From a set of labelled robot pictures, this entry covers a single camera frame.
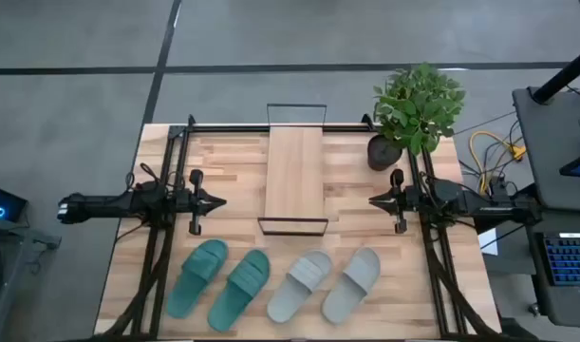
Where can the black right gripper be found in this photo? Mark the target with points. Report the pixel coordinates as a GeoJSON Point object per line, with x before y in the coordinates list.
{"type": "Point", "coordinates": [400, 202]}

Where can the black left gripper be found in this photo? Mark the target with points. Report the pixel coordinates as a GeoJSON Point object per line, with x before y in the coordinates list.
{"type": "Point", "coordinates": [195, 199]}

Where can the green rubber slide sandal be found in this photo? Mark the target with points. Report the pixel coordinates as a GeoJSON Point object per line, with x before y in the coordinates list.
{"type": "Point", "coordinates": [237, 290]}
{"type": "Point", "coordinates": [197, 271]}

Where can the grey rubber slide sandal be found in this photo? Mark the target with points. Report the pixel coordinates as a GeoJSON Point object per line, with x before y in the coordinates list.
{"type": "Point", "coordinates": [299, 285]}
{"type": "Point", "coordinates": [351, 285]}

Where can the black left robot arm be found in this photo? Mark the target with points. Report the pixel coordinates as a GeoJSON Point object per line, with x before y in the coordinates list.
{"type": "Point", "coordinates": [104, 206]}

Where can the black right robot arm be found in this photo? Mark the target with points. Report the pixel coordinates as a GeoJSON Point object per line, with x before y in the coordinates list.
{"type": "Point", "coordinates": [484, 206]}

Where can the dark round plant pot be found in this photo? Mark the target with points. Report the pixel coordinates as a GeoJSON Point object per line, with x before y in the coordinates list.
{"type": "Point", "coordinates": [382, 154]}

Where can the green leafy plant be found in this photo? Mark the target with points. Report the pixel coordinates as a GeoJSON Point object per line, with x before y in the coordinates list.
{"type": "Point", "coordinates": [417, 104]}

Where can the white paper sheet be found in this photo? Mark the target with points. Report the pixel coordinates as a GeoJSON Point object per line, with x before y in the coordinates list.
{"type": "Point", "coordinates": [488, 242]}

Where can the black power adapter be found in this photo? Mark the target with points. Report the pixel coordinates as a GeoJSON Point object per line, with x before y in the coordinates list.
{"type": "Point", "coordinates": [498, 186]}

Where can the grey desk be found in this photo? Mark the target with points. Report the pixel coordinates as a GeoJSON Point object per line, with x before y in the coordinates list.
{"type": "Point", "coordinates": [550, 157]}

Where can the black caster wheel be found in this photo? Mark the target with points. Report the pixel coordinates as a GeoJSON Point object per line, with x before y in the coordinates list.
{"type": "Point", "coordinates": [534, 309]}

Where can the laptop with blue-lit keyboard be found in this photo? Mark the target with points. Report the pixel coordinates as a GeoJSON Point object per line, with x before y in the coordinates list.
{"type": "Point", "coordinates": [569, 261]}

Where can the dark grey laptop cart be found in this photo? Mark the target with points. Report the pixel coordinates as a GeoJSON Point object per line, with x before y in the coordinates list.
{"type": "Point", "coordinates": [555, 304]}

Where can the black computer with blue light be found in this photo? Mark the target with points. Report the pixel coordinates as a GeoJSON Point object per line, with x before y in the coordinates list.
{"type": "Point", "coordinates": [5, 204]}

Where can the black pole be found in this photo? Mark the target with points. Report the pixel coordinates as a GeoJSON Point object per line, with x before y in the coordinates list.
{"type": "Point", "coordinates": [562, 76]}

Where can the black aluminium table frame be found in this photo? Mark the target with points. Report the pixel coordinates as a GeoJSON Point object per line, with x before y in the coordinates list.
{"type": "Point", "coordinates": [232, 128]}

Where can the wooden shelf black metal frame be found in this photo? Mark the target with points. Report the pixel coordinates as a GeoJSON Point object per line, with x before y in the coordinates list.
{"type": "Point", "coordinates": [294, 176]}

